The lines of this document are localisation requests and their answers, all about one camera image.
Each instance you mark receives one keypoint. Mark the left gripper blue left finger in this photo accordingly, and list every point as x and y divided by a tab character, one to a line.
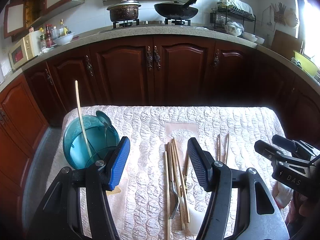
117	163

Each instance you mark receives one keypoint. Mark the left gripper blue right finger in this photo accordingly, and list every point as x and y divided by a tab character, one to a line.
202	163

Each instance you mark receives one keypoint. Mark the metal spoon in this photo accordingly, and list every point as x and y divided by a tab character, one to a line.
105	120

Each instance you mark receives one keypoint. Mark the right gloved hand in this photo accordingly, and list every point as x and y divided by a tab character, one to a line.
291	203

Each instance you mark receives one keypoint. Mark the floral white utensil holder cup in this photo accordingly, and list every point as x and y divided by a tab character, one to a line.
84	143

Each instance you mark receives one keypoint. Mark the wooden coaster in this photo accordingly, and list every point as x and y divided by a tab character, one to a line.
115	191

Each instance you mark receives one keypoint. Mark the quilted white table cover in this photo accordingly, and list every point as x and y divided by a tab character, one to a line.
139	211

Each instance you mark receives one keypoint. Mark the wooden cutting board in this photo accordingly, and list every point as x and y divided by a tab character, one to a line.
285	44

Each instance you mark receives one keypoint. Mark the white bowl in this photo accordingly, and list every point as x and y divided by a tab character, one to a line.
64	39

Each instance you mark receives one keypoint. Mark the floral bowl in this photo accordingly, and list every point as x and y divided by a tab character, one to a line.
234	28

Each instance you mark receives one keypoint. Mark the gas stove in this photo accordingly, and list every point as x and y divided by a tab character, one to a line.
137	22

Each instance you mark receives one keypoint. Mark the red sauce bottle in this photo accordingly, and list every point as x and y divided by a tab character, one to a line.
49	40

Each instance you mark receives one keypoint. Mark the yellow oil bottle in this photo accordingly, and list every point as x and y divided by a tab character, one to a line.
62	29

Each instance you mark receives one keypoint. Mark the black dish rack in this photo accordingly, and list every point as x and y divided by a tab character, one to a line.
231	10

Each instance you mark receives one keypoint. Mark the cream microwave oven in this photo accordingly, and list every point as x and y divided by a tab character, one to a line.
25	49

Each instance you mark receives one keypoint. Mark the speckled cooking pot with lid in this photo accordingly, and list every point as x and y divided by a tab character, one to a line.
125	10

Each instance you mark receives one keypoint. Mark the black wok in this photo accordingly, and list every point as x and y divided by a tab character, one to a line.
176	10

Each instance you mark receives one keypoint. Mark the upper wall cabinet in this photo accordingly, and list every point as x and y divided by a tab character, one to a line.
20	15

